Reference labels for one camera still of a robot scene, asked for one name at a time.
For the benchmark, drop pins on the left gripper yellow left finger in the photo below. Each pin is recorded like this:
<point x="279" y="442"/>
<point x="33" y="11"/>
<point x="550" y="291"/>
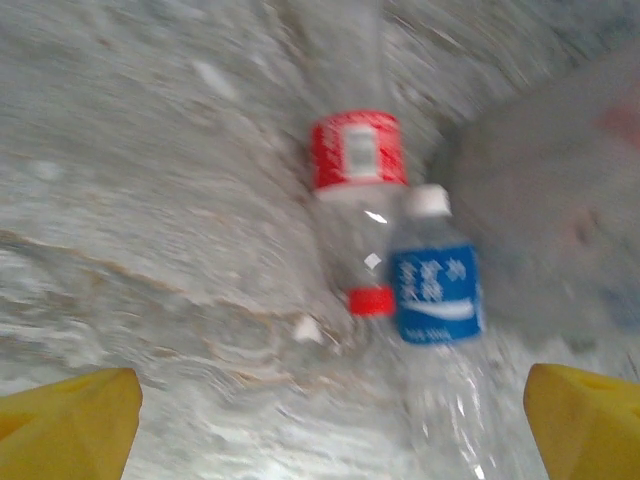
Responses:
<point x="65" y="430"/>

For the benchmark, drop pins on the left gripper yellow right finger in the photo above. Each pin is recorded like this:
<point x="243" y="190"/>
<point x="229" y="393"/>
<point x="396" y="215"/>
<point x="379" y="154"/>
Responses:
<point x="590" y="430"/>

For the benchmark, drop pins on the blue label white cap bottle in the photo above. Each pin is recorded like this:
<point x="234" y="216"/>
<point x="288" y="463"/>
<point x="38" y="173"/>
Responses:
<point x="435" y="285"/>

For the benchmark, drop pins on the translucent plastic bin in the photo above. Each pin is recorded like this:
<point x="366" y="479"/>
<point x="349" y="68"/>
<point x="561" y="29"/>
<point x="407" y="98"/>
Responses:
<point x="540" y="200"/>

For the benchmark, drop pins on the small red label plastic bottle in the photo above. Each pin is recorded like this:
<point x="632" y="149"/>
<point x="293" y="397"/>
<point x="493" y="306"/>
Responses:
<point x="357" y="150"/>

